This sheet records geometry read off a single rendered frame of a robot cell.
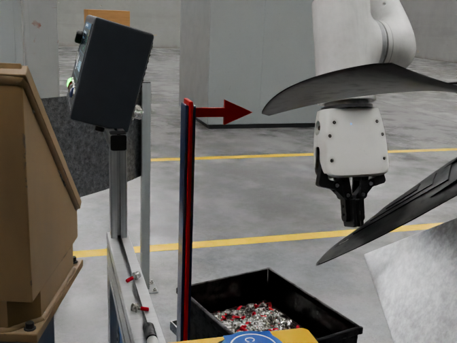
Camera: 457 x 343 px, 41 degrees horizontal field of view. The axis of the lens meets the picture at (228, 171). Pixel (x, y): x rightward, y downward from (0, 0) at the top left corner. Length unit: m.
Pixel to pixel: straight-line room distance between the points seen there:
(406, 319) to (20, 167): 0.43
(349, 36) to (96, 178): 1.74
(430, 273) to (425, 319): 0.05
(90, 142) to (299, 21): 4.83
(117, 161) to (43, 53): 3.65
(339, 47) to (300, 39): 6.13
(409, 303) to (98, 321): 2.08
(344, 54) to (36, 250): 0.49
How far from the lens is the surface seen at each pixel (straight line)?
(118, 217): 1.15
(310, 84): 0.56
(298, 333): 0.41
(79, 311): 2.77
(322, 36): 0.89
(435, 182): 0.83
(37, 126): 0.66
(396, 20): 0.96
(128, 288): 0.96
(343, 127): 0.87
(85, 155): 2.42
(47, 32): 4.73
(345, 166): 0.87
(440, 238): 0.71
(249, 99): 6.86
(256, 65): 6.84
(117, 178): 1.12
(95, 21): 1.13
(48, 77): 4.75
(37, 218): 0.67
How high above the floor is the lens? 1.27
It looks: 15 degrees down
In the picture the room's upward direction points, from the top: 2 degrees clockwise
